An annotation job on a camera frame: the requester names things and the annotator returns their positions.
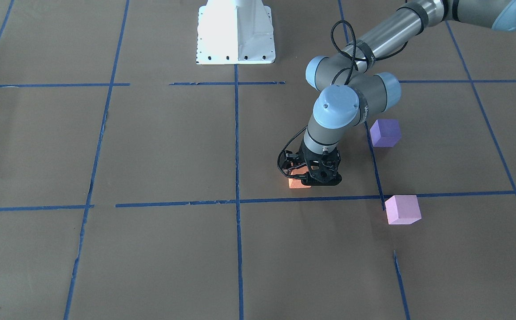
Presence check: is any brown paper table cover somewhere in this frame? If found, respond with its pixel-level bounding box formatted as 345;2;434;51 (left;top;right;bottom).
0;0;516;320

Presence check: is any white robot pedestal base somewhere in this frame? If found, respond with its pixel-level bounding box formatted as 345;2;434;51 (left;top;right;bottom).
196;0;276;65

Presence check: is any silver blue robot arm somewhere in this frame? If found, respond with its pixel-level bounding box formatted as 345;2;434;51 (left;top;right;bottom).
278;0;516;186

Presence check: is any pink foam cube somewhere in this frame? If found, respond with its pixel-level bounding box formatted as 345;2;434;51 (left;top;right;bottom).
385;195;422;225

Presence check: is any purple foam cube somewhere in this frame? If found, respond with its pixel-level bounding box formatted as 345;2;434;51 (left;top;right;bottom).
369;119;402;148

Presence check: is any orange foam cube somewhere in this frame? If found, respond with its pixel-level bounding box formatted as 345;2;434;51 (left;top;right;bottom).
288;165;311;189

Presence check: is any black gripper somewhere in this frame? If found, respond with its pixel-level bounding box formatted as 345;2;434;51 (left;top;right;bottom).
282;141;341;178

